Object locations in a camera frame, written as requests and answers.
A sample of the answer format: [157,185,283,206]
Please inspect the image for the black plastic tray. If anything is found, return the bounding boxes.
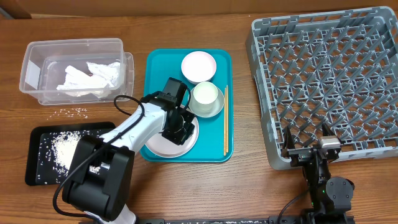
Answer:
[25,121,115,186]

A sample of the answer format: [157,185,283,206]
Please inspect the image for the spilled rice grains on table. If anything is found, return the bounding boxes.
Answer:
[47,107,88,120]

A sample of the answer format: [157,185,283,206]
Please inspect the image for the grey green saucer bowl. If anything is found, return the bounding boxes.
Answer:
[188,89,224,118]

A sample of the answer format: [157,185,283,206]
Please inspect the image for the large white plate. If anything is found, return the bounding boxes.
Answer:
[145,116,199,158]

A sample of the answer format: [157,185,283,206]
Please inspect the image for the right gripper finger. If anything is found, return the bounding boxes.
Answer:
[282,126,295,150]
[322,123,335,136]

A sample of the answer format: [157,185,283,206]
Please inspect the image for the wooden chopstick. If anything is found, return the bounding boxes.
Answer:
[224,85,229,154]
[223,86,228,156]

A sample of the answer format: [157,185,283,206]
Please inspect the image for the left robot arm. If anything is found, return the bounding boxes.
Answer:
[52,78,195,223]

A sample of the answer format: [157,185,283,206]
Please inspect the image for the pile of rice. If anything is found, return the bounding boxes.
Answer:
[35,129,106,185]

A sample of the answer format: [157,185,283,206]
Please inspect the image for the left wooden chopstick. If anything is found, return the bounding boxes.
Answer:
[223,86,228,156]

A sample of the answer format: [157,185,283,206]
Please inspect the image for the pink white bowl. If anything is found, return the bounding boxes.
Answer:
[181,51,217,85]

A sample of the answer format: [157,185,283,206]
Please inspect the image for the clear plastic bin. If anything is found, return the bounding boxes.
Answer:
[19,38,128,105]

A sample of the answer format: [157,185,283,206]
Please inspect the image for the white napkin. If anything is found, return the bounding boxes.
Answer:
[86,62,120,88]
[57,63,113,90]

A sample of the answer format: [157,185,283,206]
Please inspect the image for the right wooden chopstick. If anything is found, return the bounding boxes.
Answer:
[224,85,229,154]

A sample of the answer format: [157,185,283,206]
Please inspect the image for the cardboard backdrop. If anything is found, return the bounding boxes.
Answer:
[1,0,397,19]

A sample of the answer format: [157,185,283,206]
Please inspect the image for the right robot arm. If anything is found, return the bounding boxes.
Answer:
[277,124,355,224]

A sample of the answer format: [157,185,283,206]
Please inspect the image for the grey dishwasher rack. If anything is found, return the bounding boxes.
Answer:
[246,6,397,170]

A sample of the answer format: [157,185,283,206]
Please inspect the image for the pale green cup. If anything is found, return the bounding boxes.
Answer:
[193,82,218,111]

